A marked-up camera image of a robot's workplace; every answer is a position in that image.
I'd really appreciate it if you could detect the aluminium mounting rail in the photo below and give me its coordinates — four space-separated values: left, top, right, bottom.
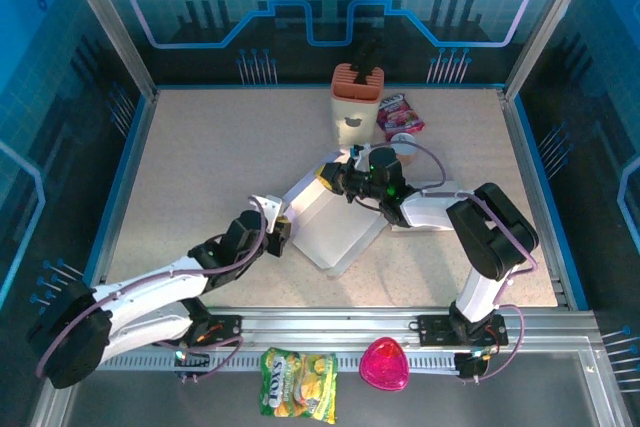
99 304 601 354

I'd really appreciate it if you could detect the black left controller board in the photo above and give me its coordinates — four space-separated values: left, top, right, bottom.
173 348 212 384

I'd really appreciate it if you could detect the black controller board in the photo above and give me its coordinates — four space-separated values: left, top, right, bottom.
453 349 490 384
173 348 212 384

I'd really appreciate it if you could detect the beige knife block orange top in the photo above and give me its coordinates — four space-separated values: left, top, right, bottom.
329 62 386 147

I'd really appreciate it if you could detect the grey slotted cable duct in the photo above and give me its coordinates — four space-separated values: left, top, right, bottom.
97 349 464 373

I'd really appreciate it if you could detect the pink plastic heart box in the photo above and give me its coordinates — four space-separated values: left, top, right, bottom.
358 336 411 392

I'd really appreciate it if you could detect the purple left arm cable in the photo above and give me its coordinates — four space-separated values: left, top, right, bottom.
35 195 267 384

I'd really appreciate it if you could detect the small can white lid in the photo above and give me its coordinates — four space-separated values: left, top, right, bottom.
392 132 420 166

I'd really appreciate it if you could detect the black knife handle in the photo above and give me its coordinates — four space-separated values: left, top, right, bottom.
352 36 386 86

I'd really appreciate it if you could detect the yellow candy bag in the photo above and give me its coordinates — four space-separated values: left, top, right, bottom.
258 346 339 423

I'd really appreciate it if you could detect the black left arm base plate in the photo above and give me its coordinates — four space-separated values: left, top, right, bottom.
151 313 245 348

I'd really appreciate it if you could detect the aluminium right frame post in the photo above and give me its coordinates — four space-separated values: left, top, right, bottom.
502 0 604 103

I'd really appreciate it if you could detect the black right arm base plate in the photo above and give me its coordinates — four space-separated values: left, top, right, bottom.
416 313 510 348

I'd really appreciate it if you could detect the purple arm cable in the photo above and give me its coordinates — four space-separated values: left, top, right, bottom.
35 195 267 384
369 141 539 384

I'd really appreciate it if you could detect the aluminium frame post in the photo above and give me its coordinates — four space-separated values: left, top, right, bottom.
502 0 604 103
55 0 159 103

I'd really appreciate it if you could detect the aluminium left frame post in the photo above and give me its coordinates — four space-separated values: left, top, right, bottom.
55 0 159 103

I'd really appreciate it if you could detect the red snack packet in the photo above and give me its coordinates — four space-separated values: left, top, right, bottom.
377 93 426 142

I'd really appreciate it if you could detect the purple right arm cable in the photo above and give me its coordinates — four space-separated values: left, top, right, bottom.
369 141 539 384

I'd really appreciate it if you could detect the black right controller board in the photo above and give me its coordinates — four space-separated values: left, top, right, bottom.
453 349 490 384

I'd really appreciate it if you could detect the lavender white paper box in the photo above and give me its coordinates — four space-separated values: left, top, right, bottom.
282 146 389 279

